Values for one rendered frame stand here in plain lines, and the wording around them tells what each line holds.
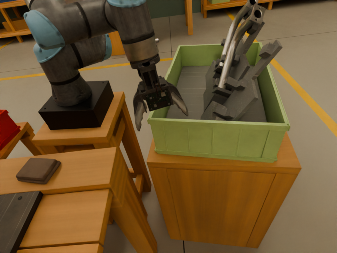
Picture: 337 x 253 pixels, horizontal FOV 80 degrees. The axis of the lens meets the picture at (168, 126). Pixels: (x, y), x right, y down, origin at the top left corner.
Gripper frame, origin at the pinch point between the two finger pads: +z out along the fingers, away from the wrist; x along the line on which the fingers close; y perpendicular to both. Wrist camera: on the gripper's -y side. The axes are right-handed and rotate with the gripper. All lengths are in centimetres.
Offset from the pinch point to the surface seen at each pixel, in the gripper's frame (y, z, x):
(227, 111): -1.4, 4.2, 20.9
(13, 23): -541, -38, -262
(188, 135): -0.9, 8.4, 6.7
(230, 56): -21.3, -5.3, 31.9
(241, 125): 6.2, 5.0, 21.4
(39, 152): -44, 24, -67
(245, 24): -19.5, -15.6, 36.8
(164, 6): -524, 12, 96
